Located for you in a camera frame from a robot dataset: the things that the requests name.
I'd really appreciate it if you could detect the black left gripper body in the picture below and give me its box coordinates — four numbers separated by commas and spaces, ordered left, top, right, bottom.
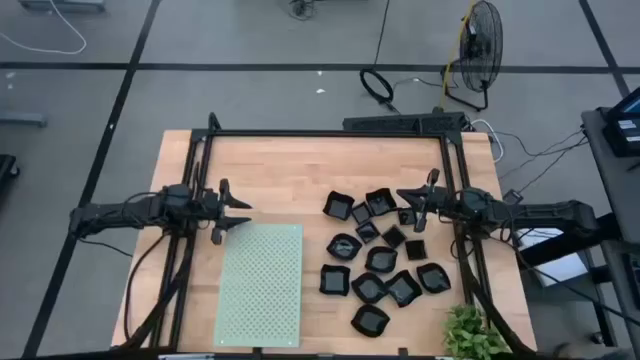
197, 188, 229, 232

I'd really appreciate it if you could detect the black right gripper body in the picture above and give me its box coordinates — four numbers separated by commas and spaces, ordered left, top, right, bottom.
413, 167, 454, 234

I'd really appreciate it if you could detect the black perforated box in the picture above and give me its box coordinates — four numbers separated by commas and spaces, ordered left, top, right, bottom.
342, 111, 471, 135

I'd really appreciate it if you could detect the green perforated metal shelf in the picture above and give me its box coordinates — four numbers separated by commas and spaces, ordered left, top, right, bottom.
213, 223, 304, 349

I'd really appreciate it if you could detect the black support beam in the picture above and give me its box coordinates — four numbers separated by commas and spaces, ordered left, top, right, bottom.
519, 212, 621, 269

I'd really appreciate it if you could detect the green potted plant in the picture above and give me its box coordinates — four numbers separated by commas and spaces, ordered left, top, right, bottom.
442, 303, 514, 360

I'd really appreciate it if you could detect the white paper box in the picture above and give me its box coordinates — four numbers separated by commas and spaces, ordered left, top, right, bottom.
514, 227, 590, 289

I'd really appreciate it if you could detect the black floor fan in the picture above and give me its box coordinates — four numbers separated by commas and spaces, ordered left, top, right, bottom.
442, 0, 505, 112

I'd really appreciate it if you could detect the grey side table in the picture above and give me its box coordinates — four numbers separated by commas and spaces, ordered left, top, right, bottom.
581, 107, 640, 246

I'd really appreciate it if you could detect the black labelled box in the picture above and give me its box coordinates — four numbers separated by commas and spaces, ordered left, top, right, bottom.
602, 113, 640, 159

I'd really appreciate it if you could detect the grey table foot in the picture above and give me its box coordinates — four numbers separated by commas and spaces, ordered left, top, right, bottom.
18, 0, 107, 12
0, 110, 49, 129

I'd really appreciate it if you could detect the black caster base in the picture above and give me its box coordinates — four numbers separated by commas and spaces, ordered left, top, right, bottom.
0, 153, 21, 194

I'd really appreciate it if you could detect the black monitor blue screen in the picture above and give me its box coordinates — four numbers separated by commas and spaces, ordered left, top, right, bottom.
607, 85, 640, 117

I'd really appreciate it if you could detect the short white cable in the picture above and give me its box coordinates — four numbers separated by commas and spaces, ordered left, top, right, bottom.
469, 118, 505, 165

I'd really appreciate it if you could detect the coiled black cable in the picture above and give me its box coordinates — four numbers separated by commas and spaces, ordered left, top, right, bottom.
359, 0, 401, 114

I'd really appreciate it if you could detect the black aluminium table frame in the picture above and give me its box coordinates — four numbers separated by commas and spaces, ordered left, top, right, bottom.
112, 112, 539, 360

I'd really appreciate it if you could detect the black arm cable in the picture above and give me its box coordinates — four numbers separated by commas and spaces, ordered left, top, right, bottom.
122, 230, 171, 346

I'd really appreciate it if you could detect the yellow cable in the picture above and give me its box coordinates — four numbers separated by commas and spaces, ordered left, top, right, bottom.
438, 0, 476, 110

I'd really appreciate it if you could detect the black cable tangle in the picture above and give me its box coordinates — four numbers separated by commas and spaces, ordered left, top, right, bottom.
287, 0, 321, 22

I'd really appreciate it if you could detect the white floor cable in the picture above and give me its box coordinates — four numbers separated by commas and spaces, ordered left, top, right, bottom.
0, 0, 88, 56

